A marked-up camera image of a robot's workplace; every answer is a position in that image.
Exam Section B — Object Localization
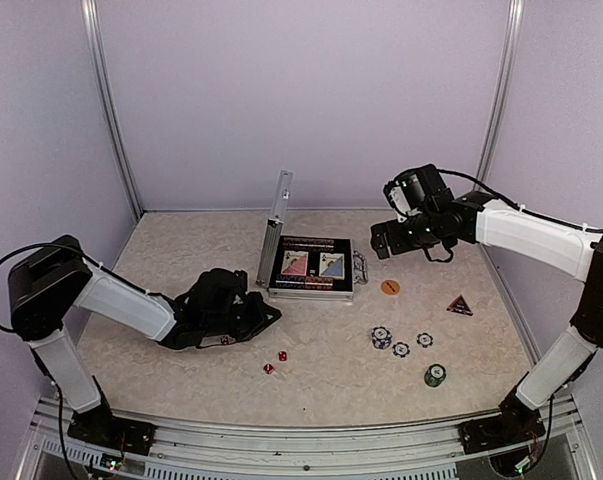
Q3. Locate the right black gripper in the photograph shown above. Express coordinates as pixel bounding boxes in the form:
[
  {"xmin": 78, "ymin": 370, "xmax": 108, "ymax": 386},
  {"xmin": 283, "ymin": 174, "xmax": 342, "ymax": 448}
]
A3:
[{"xmin": 372, "ymin": 209, "xmax": 443, "ymax": 257}]

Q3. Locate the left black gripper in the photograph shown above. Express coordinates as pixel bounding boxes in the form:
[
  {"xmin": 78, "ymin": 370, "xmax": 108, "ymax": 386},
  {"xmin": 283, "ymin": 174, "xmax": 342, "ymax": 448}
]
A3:
[{"xmin": 204, "ymin": 291, "xmax": 281, "ymax": 342}]

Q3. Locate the aluminium poker case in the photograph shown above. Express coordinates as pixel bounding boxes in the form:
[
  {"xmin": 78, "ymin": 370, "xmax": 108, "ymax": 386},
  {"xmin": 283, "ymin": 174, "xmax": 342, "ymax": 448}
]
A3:
[{"xmin": 256, "ymin": 170, "xmax": 368, "ymax": 302}]

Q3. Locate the black red triangular button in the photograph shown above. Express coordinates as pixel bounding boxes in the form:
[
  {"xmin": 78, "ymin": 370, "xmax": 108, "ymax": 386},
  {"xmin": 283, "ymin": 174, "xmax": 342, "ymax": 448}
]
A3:
[{"xmin": 447, "ymin": 295, "xmax": 473, "ymax": 316}]

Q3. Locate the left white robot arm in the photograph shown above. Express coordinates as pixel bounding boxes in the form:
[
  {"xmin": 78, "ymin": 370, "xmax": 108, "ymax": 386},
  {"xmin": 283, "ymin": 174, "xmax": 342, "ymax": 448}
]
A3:
[{"xmin": 8, "ymin": 235, "xmax": 282, "ymax": 445}]

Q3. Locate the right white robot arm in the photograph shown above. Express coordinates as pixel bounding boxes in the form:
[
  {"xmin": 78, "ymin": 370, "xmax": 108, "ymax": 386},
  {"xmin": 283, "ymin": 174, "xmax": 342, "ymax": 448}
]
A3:
[{"xmin": 370, "ymin": 192, "xmax": 603, "ymax": 444}]

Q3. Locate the orange round button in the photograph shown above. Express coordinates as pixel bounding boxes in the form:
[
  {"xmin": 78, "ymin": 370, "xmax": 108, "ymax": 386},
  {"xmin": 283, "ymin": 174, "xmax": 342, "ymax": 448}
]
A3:
[{"xmin": 381, "ymin": 279, "xmax": 401, "ymax": 296}]

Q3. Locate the blue card deck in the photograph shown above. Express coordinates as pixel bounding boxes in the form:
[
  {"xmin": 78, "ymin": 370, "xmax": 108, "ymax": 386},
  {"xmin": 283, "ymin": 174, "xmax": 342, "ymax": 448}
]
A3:
[{"xmin": 319, "ymin": 252, "xmax": 345, "ymax": 280}]

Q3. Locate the red card deck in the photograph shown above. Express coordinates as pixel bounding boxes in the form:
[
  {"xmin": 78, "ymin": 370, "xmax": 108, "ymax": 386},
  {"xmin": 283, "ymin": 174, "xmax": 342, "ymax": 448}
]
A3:
[{"xmin": 280, "ymin": 250, "xmax": 309, "ymax": 276}]

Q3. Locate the blue white chip stack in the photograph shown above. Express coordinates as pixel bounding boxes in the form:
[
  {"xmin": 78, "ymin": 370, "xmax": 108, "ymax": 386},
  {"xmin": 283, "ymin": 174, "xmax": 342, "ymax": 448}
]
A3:
[{"xmin": 371, "ymin": 326, "xmax": 393, "ymax": 350}]

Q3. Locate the blue white poker chip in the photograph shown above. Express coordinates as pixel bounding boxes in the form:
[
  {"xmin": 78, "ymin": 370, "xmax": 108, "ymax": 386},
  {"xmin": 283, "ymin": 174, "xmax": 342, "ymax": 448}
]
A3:
[
  {"xmin": 417, "ymin": 332, "xmax": 433, "ymax": 348},
  {"xmin": 392, "ymin": 342, "xmax": 410, "ymax": 358}
]

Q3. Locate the green chip stack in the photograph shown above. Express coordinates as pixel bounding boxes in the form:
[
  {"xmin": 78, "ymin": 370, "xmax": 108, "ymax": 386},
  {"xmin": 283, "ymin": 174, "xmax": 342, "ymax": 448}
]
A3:
[{"xmin": 424, "ymin": 364, "xmax": 447, "ymax": 388}]

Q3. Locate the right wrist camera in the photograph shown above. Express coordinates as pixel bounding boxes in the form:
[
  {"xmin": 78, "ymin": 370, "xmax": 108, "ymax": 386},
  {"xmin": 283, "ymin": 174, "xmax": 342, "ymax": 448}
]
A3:
[{"xmin": 383, "ymin": 164, "xmax": 454, "ymax": 223}]

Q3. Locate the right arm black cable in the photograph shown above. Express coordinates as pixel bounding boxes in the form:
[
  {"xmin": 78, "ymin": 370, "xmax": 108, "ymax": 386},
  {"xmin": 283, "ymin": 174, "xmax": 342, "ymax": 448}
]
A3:
[{"xmin": 438, "ymin": 168, "xmax": 603, "ymax": 234}]

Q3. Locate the front aluminium rail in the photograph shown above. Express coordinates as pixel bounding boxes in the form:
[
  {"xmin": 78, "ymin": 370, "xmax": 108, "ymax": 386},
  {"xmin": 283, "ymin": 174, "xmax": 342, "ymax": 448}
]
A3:
[{"xmin": 8, "ymin": 396, "xmax": 603, "ymax": 479}]

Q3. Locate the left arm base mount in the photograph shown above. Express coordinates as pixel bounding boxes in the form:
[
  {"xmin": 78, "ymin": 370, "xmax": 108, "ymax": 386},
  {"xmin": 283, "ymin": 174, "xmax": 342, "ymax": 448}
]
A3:
[{"xmin": 67, "ymin": 410, "xmax": 156, "ymax": 456}]

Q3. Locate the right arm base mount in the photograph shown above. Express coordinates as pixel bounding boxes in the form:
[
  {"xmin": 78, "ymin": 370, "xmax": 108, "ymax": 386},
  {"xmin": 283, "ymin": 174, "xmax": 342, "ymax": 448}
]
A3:
[{"xmin": 457, "ymin": 391, "xmax": 546, "ymax": 455}]

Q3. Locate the right aluminium frame post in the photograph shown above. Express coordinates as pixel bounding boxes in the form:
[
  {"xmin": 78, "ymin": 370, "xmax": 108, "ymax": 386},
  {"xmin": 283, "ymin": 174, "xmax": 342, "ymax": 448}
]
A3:
[{"xmin": 477, "ymin": 0, "xmax": 525, "ymax": 182}]

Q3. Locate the aluminium frame post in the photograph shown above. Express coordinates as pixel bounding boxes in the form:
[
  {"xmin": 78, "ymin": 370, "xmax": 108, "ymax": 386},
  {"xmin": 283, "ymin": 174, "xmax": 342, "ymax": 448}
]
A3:
[
  {"xmin": 477, "ymin": 0, "xmax": 525, "ymax": 182},
  {"xmin": 81, "ymin": 0, "xmax": 144, "ymax": 223}
]

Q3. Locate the left aluminium frame post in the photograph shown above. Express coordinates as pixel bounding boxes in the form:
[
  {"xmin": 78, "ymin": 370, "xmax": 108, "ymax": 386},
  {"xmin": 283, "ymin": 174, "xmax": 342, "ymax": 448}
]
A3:
[{"xmin": 81, "ymin": 0, "xmax": 144, "ymax": 223}]

